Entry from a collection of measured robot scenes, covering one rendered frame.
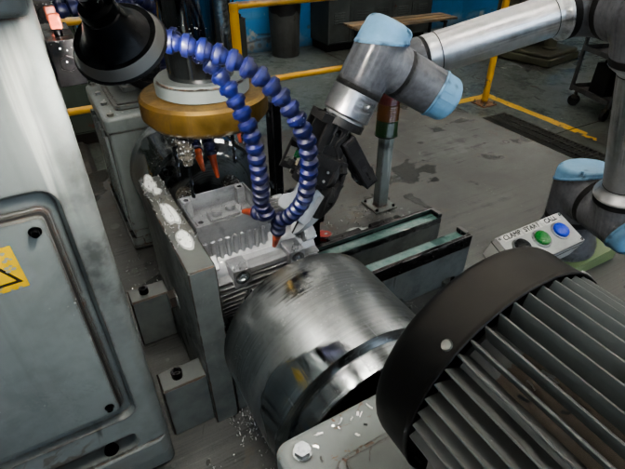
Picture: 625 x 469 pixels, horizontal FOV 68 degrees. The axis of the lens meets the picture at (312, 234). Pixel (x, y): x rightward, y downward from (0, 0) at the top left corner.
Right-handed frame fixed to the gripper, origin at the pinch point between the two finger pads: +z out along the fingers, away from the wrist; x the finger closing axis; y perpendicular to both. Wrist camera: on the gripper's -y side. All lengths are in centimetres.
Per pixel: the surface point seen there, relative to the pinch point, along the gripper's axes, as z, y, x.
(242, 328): 7.5, 16.7, 18.6
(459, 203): -9, -74, -25
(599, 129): -86, -365, -143
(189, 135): -10.0, 25.1, 1.4
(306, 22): -70, -283, -506
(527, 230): -16.8, -32.1, 18.5
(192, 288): 8.3, 20.1, 9.1
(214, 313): 12.3, 15.0, 9.1
